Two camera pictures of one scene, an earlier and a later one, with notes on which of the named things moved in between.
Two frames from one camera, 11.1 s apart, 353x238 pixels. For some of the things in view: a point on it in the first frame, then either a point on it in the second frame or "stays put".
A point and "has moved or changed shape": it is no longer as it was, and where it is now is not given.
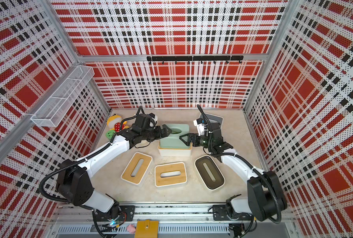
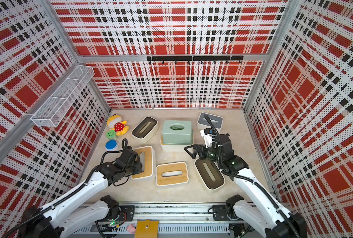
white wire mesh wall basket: [47, 115] stays put
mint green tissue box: [173, 140] has moved or changed shape
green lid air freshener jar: [109, 134] stays put
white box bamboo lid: [138, 168] has moved or changed shape
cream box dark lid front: [209, 172] stays put
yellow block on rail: [147, 229] stays put
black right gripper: [194, 136] -> [196, 150]
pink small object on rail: [131, 228] stays put
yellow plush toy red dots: [114, 123] stays put
